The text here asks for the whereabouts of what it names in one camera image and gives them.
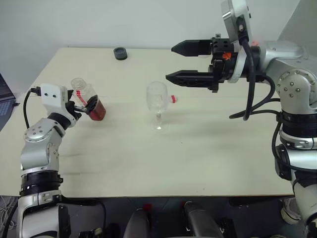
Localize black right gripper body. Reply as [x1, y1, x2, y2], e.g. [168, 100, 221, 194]
[207, 33, 236, 94]

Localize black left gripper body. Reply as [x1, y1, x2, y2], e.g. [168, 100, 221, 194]
[66, 100, 88, 120]

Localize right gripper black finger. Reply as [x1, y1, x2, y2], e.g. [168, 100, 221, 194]
[171, 39, 212, 58]
[165, 70, 215, 90]

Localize plastic bottle with red liquid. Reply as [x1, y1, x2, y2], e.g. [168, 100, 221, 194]
[70, 77, 107, 121]

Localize clear wine glass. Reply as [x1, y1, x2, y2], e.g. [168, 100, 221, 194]
[146, 81, 169, 131]

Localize black round tape roll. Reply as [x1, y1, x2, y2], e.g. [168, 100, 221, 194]
[113, 47, 128, 60]

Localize dark grey laptop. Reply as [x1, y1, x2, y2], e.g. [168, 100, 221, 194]
[0, 73, 17, 131]

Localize grey partition panel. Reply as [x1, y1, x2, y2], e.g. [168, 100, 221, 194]
[277, 0, 317, 44]

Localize dark grey rounded shape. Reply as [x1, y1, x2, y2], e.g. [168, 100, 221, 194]
[182, 201, 223, 238]
[123, 208, 153, 238]

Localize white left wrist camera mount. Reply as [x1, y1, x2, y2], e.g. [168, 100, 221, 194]
[39, 83, 82, 127]

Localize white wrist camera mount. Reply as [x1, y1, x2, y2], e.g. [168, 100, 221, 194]
[221, 0, 260, 84]
[39, 83, 82, 127]

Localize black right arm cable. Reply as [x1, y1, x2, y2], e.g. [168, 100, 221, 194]
[229, 17, 298, 180]

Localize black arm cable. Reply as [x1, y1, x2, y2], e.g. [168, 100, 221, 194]
[23, 86, 42, 129]
[229, 17, 298, 180]

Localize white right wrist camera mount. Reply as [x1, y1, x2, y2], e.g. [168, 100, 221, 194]
[221, 0, 260, 84]

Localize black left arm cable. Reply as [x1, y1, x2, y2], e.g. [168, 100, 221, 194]
[23, 86, 42, 129]

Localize white thin cables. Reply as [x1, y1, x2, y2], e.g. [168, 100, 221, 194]
[0, 195, 19, 229]

